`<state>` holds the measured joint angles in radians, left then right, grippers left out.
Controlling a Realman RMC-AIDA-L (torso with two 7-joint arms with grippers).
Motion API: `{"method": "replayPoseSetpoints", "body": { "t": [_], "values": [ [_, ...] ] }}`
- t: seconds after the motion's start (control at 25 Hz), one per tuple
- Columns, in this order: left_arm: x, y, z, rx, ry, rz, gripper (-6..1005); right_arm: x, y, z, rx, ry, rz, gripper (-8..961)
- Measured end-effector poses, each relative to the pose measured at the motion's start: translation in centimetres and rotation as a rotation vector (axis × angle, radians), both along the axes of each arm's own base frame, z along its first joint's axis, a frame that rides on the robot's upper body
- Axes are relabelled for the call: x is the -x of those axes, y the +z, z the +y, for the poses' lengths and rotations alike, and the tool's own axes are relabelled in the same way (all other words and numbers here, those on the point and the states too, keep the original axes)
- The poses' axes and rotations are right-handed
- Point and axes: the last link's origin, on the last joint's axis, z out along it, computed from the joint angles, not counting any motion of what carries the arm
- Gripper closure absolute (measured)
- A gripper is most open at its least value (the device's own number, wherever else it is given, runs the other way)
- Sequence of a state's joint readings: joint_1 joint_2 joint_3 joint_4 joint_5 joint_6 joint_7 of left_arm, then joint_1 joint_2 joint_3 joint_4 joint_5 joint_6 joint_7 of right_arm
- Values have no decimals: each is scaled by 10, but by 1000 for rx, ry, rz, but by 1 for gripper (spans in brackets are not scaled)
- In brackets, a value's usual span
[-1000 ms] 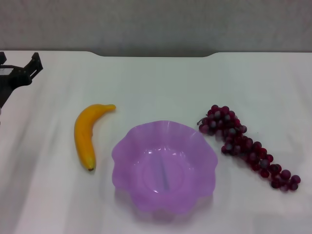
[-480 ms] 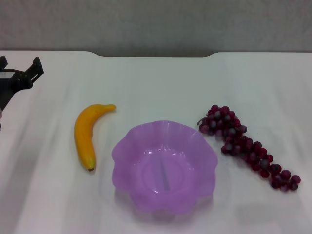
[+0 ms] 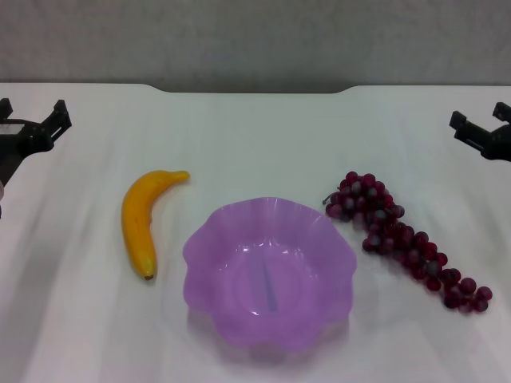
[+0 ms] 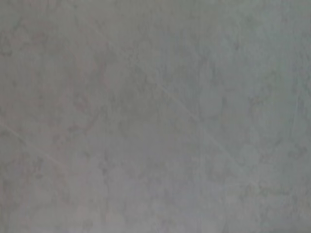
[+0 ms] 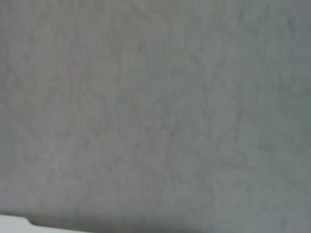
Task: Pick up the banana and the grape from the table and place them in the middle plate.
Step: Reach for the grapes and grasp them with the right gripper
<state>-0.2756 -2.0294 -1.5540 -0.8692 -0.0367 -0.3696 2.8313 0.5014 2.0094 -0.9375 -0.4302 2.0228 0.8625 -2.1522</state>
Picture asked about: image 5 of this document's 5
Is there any white table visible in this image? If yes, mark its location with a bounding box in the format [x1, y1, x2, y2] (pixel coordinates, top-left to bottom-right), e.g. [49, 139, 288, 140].
[0, 214, 98, 233]

